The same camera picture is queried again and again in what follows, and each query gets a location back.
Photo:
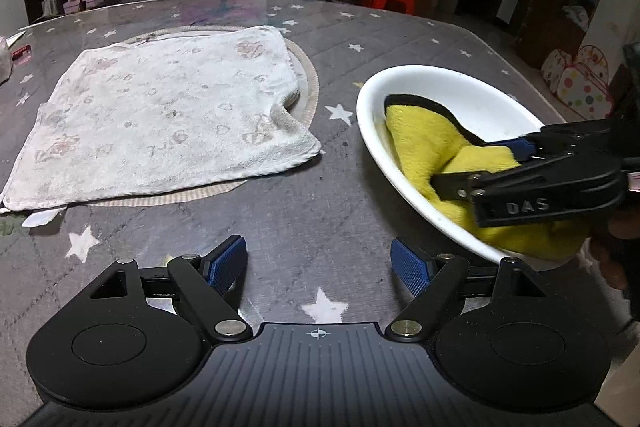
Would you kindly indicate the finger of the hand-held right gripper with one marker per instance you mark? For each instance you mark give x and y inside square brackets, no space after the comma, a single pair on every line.
[523,149]
[525,174]

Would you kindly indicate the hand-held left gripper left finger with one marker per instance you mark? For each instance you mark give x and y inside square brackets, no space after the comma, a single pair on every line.
[227,263]

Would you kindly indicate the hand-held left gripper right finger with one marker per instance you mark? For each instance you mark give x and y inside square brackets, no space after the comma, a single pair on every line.
[410,264]

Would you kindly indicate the white bowl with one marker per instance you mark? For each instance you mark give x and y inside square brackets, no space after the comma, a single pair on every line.
[450,82]

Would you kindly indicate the yellow cleaning cloth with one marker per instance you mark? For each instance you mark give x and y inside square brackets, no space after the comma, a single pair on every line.
[415,132]

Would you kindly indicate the person's right hand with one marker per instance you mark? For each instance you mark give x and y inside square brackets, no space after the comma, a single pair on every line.
[612,257]

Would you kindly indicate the polka dot play tent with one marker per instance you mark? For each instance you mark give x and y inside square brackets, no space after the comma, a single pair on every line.
[585,82]

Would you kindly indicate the grey star-print table cover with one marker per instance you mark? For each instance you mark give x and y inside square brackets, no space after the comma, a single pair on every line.
[325,187]

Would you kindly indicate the white patterned towel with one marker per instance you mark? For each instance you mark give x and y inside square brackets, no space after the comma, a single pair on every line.
[150,117]

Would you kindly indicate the white paper scrap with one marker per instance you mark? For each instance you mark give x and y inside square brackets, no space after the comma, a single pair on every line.
[44,219]

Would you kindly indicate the round beige table mat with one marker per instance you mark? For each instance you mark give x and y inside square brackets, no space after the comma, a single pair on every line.
[306,74]

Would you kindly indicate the white crumpled bag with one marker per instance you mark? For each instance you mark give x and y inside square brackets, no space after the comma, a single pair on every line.
[5,62]

